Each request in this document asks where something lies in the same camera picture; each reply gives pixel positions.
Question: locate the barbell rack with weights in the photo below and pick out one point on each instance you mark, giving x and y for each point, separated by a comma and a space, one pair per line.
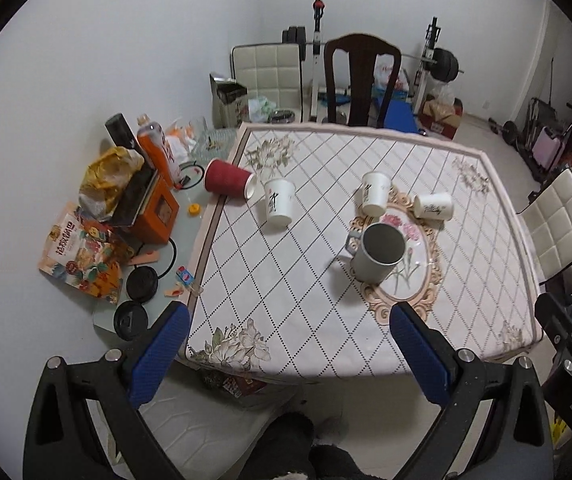
443, 62

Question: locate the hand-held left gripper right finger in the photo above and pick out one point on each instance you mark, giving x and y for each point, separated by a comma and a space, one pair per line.
418, 355

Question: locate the black round lid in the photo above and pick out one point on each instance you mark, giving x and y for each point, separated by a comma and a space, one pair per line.
130, 321
142, 284

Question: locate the yellow bottle cap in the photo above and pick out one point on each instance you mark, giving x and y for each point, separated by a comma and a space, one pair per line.
195, 209

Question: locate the orange box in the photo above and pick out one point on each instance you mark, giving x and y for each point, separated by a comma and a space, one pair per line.
158, 210

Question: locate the dark wooden chair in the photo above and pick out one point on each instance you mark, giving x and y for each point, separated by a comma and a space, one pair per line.
362, 80

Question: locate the black dumbbell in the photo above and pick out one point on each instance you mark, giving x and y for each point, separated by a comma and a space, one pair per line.
505, 129

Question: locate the pink suitcase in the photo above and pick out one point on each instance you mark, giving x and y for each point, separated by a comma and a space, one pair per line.
550, 149

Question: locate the red snack packet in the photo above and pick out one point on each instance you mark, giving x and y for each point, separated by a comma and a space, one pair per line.
238, 385

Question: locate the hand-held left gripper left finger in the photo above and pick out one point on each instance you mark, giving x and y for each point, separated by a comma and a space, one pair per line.
158, 360

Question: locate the white cushioned chair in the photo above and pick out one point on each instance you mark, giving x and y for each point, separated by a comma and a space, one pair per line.
268, 77
561, 220

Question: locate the person's dark trouser legs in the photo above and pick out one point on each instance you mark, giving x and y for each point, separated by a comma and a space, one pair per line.
306, 452

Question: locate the yellow plastic bag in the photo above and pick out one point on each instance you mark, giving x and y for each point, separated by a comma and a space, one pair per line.
106, 180

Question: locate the grey ceramic mug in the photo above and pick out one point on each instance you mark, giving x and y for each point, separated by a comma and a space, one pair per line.
373, 255

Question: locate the blue workout bench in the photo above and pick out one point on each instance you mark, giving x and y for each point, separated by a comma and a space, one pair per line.
398, 110

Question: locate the colourful snack packet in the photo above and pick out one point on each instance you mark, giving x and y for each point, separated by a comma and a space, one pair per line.
73, 250

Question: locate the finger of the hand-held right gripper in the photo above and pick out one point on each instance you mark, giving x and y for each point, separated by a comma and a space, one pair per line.
556, 312

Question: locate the red paper cup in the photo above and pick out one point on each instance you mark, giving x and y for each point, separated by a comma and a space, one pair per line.
226, 177

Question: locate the white plastic bag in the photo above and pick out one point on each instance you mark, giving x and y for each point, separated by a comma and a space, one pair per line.
391, 72

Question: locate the red cardboard box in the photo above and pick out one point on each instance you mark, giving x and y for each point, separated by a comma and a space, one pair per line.
441, 115

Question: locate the small blue white packet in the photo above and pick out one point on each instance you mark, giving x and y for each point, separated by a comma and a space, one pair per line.
184, 275

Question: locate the white paper cup black print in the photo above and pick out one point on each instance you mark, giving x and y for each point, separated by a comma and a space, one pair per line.
279, 202
375, 194
433, 206

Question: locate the floral diamond pattern table mat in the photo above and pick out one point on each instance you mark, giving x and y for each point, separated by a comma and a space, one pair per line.
291, 270

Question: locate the black cylinder container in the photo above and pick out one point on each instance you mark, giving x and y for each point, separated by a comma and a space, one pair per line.
120, 130

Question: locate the white seat cushion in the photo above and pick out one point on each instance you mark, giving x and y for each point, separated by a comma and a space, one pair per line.
206, 425

